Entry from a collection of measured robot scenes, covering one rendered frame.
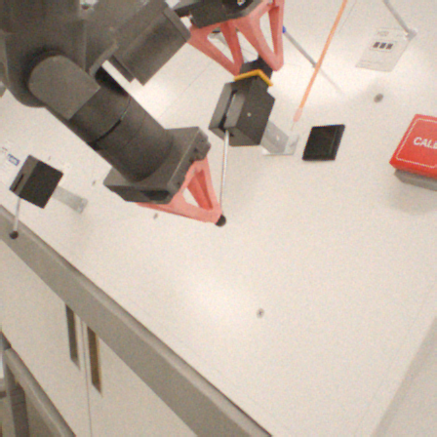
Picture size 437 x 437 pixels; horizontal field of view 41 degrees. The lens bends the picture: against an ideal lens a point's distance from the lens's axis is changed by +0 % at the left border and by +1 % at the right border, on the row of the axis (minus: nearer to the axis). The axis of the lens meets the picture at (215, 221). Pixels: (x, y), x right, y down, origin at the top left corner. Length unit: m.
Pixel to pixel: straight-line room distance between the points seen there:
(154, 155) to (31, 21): 0.16
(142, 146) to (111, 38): 0.10
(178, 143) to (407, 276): 0.22
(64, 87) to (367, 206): 0.29
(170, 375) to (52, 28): 0.39
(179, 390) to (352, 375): 0.21
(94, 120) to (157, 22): 0.09
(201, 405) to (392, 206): 0.27
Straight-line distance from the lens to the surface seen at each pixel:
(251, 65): 0.64
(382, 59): 0.65
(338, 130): 0.62
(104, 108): 0.48
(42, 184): 0.88
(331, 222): 0.58
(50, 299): 1.13
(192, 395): 0.63
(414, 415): 0.72
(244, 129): 0.59
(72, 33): 0.42
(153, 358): 0.68
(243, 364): 0.58
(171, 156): 0.51
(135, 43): 0.48
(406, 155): 0.52
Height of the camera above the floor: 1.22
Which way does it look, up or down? 20 degrees down
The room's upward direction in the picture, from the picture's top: straight up
